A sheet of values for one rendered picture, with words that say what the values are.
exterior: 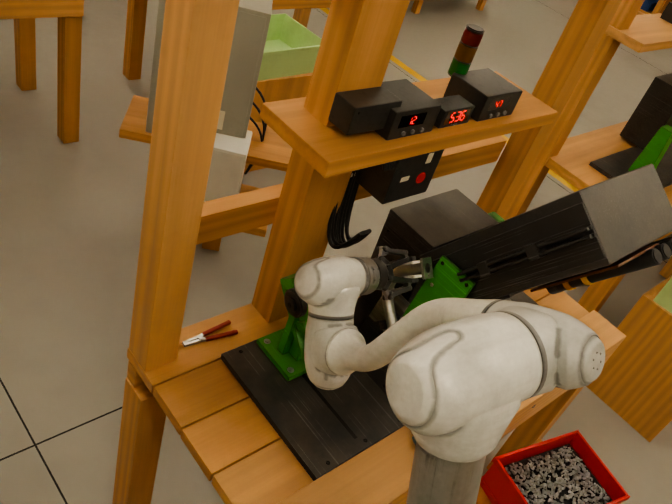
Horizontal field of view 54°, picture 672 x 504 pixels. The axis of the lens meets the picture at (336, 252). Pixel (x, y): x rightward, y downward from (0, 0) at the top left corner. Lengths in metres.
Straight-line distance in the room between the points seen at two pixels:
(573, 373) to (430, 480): 0.25
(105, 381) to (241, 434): 1.25
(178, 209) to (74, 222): 2.16
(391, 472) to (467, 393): 0.87
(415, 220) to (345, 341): 0.58
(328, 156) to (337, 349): 0.41
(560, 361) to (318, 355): 0.61
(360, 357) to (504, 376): 0.51
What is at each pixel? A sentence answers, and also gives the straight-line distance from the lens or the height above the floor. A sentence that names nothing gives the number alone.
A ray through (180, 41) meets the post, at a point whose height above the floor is 1.75.
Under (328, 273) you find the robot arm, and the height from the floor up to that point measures 1.37.
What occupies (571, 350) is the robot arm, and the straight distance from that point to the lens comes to 0.96.
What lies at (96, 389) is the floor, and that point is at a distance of 2.82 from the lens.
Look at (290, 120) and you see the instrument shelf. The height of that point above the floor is 1.54.
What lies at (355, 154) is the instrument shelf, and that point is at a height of 1.54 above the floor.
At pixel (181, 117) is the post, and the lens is 1.26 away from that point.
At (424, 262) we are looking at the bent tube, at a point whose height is 1.26.
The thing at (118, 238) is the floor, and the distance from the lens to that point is 3.45.
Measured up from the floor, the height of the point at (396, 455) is 0.90.
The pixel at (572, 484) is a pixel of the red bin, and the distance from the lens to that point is 1.96.
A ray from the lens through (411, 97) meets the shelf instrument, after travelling 1.60.
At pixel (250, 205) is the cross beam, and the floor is 1.27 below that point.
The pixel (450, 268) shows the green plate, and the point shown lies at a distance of 1.71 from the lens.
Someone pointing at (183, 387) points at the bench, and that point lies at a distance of 1.73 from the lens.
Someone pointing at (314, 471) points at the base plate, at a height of 0.90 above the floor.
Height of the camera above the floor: 2.25
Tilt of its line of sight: 38 degrees down
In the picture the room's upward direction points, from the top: 19 degrees clockwise
